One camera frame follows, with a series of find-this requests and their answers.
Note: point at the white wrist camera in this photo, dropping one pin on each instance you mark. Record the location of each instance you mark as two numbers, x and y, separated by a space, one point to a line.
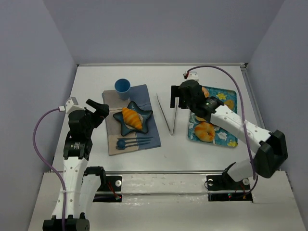
192 76
71 105

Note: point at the speckled bread slice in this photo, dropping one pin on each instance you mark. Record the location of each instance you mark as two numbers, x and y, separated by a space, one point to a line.
230 104

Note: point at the blue plastic knife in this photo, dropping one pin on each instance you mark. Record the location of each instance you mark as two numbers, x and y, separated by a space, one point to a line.
135 138

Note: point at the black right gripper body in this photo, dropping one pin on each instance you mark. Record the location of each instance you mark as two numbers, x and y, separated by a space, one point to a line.
181 96

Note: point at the blue plastic cup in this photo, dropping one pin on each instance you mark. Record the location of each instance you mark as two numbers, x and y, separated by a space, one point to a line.
122 86

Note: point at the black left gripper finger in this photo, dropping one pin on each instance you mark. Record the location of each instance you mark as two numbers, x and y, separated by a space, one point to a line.
93 104
102 109

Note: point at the blue starfish-shaped plate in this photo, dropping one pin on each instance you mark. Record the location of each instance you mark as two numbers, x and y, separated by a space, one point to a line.
144 115

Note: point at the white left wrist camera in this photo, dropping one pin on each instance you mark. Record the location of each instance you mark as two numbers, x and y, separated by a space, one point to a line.
71 105

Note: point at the orange striped croissant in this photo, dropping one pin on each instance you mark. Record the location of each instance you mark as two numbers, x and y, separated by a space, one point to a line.
131 118

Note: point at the orange ring donut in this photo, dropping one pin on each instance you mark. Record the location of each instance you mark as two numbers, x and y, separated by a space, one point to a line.
205 92

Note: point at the teal floral tray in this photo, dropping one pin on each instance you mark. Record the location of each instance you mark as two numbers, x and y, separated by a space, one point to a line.
222 137

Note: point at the glazed twisted bread roll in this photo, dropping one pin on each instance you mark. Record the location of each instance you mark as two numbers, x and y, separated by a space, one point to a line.
205 132

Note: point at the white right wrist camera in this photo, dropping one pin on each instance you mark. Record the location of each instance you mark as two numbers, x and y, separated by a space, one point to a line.
192 76

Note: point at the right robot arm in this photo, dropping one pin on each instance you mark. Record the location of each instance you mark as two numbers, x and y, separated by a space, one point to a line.
269 148

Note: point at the metal serving tongs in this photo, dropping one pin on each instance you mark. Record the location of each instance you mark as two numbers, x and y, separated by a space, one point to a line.
169 114

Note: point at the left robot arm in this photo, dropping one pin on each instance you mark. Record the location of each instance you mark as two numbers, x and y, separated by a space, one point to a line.
79 181

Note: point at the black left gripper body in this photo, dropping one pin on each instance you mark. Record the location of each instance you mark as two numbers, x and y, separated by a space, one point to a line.
96 112

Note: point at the blue beige placemat cloth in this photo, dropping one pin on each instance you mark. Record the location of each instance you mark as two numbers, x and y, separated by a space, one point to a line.
121 137

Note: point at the blue plastic spoon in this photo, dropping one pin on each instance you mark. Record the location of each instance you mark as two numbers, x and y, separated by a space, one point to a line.
124 144

